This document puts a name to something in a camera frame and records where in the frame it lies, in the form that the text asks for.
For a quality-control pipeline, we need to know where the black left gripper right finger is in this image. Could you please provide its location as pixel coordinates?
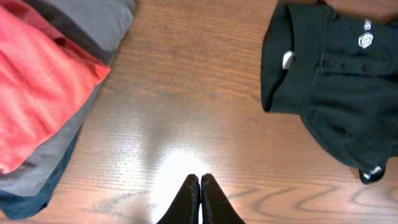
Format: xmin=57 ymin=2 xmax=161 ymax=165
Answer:
xmin=201 ymin=174 xmax=245 ymax=224

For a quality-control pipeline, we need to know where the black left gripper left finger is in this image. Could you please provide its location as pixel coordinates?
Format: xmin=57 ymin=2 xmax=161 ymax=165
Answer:
xmin=157 ymin=174 xmax=201 ymax=224

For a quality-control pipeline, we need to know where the black polo shirt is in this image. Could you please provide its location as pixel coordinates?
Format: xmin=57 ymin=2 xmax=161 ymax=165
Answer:
xmin=261 ymin=1 xmax=397 ymax=184

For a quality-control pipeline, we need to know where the navy folded shirt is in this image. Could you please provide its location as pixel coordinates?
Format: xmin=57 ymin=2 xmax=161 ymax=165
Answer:
xmin=1 ymin=131 xmax=80 ymax=220

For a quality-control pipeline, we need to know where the red folded shirt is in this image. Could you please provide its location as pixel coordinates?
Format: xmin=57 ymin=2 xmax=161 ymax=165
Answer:
xmin=1 ymin=1 xmax=110 ymax=174

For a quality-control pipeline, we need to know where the grey folded shirt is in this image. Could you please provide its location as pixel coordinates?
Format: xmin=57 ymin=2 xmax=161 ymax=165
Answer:
xmin=1 ymin=1 xmax=134 ymax=197

